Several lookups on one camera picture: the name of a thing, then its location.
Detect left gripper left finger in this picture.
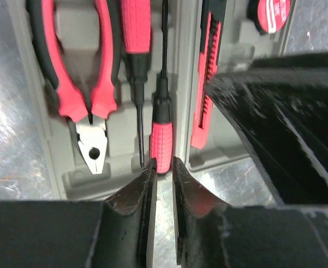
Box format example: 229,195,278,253
0,159,157,267

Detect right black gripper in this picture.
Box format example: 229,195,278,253
205,51,328,205

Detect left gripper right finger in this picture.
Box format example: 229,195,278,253
172,157,328,267

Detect grey plastic tool case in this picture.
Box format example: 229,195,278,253
8,1,290,200

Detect red black tape roll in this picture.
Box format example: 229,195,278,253
247,0,291,35

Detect red black pliers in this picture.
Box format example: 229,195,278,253
26,1,122,175

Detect large red screwdriver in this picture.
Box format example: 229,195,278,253
149,1,173,174

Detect red utility knife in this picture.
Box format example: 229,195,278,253
190,1,227,149

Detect small red screwdriver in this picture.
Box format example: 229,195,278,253
120,0,151,167

